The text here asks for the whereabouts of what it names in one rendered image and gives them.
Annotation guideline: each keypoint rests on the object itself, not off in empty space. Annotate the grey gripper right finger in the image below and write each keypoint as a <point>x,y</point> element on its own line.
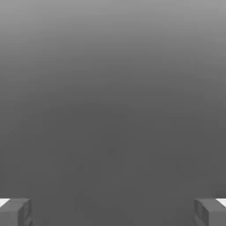
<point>214,214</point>

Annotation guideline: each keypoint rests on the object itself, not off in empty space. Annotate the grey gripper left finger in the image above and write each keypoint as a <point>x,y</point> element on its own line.
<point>12,214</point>

